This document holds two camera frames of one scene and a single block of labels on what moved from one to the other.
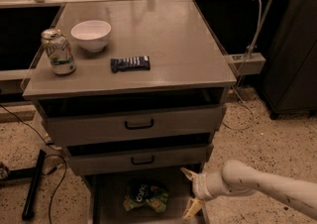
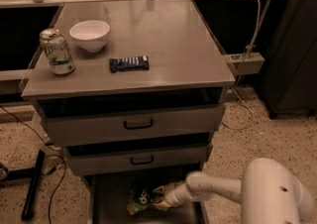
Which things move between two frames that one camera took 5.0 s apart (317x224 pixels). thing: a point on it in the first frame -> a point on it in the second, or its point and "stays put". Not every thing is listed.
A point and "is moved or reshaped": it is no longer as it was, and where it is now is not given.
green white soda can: (59, 52) stays put
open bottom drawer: (107, 193) stays put
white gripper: (200, 186) -> (170, 196)
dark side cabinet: (290, 45) stays put
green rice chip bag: (142, 193) is moved or reshaped
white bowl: (93, 35) stays put
